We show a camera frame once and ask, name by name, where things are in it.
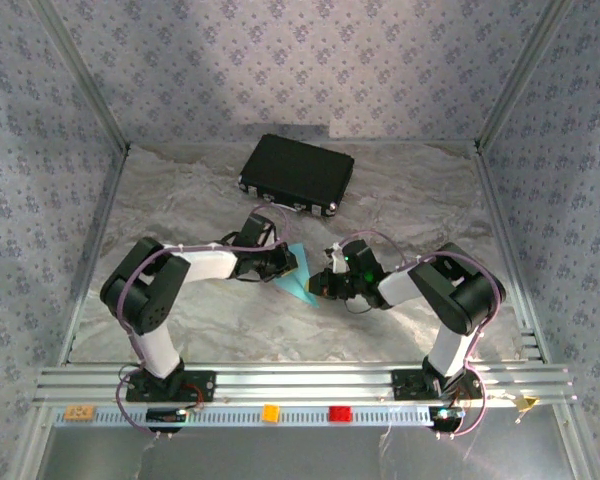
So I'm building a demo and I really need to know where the yellow tape piece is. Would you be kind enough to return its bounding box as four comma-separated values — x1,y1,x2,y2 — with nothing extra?
510,394,542,414

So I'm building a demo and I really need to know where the aluminium mounting rail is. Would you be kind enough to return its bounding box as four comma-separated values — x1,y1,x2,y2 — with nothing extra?
32,363,580,407

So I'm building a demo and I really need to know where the orange label block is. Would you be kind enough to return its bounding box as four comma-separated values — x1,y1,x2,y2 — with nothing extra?
63,404,97,422

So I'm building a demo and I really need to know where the black controller board with LED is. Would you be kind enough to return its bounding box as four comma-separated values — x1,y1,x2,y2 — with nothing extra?
428,405,467,432
144,407,189,428

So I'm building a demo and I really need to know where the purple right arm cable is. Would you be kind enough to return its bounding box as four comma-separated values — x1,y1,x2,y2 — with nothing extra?
329,229,506,441

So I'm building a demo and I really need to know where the grey metal panel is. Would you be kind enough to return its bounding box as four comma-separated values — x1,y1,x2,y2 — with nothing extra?
34,427,581,480

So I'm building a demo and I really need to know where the white slotted cable duct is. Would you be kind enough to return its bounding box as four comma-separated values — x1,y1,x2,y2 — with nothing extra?
52,405,439,429

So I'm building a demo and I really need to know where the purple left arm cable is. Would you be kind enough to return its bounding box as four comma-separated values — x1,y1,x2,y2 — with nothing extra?
114,202,289,441

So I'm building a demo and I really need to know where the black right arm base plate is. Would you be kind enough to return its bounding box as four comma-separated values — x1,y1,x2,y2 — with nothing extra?
390,368,482,402

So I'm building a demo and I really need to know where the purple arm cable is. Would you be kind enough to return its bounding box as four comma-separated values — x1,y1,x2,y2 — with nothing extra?
114,202,289,441
329,229,506,441

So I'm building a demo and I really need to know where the light blue cloth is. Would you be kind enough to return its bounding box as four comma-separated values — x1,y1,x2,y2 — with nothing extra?
273,242,321,309

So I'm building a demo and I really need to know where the aluminium table side rail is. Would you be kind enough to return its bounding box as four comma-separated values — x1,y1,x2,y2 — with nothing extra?
472,144,551,364
59,147,131,366

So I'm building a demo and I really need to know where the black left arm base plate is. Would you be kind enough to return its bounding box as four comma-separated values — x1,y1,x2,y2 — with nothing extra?
124,369,217,404

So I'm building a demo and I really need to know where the black hard case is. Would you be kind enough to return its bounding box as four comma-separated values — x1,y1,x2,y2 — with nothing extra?
237,133,356,217

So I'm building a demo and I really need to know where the aluminium corner post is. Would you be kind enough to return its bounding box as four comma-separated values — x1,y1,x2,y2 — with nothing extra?
476,0,577,154
32,0,131,154

